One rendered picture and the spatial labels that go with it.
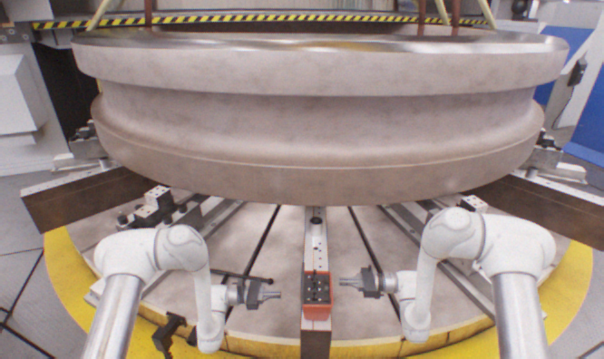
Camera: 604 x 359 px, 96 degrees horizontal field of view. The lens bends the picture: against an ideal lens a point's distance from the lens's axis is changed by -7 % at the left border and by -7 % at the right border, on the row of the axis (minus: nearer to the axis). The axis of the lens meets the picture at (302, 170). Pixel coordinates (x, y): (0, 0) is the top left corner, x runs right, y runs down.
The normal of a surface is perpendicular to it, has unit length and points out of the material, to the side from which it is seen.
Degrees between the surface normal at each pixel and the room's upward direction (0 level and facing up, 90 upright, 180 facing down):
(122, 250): 17
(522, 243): 29
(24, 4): 90
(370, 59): 90
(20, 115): 90
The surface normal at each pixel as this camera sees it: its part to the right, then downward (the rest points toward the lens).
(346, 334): 0.00, -0.88
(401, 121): 0.18, 0.47
